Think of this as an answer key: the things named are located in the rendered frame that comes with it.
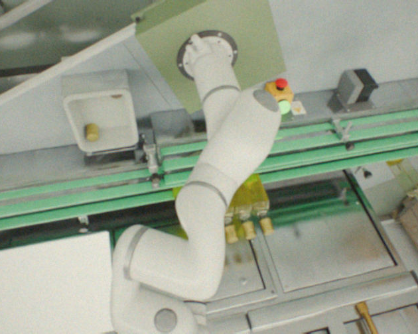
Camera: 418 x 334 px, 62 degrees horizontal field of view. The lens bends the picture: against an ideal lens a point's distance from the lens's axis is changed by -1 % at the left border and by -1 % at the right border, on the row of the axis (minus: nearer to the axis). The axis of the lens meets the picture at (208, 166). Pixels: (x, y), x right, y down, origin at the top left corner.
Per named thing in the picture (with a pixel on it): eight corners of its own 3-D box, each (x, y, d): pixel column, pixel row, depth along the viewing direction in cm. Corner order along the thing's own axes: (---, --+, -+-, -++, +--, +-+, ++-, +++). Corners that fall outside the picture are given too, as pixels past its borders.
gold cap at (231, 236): (222, 230, 108) (226, 244, 105) (223, 225, 105) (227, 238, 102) (233, 228, 108) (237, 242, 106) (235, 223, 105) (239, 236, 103)
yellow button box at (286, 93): (261, 97, 118) (269, 113, 114) (265, 80, 112) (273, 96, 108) (280, 95, 119) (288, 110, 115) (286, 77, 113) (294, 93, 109)
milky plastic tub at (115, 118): (80, 132, 110) (81, 153, 106) (60, 75, 92) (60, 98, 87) (136, 124, 114) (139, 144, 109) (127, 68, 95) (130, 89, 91)
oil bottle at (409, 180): (381, 156, 144) (416, 211, 129) (385, 148, 139) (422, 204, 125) (393, 152, 144) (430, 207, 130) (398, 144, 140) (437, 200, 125)
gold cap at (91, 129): (83, 127, 107) (83, 138, 105) (91, 121, 106) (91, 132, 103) (92, 132, 110) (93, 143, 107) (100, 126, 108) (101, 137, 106)
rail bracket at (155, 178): (147, 168, 112) (153, 202, 105) (142, 134, 99) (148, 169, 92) (156, 167, 113) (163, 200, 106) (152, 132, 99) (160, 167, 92)
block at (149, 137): (143, 148, 115) (146, 165, 111) (140, 128, 107) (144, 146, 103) (154, 146, 115) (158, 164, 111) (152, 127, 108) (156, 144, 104)
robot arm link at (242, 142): (170, 197, 62) (212, 140, 51) (214, 128, 80) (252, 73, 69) (215, 226, 63) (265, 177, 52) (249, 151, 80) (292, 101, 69)
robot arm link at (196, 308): (205, 322, 95) (205, 311, 97) (206, 314, 88) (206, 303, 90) (177, 321, 95) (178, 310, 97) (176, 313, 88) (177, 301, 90)
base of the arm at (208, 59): (165, 48, 83) (176, 93, 75) (209, 16, 79) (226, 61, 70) (200, 84, 95) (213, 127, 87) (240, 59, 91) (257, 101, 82)
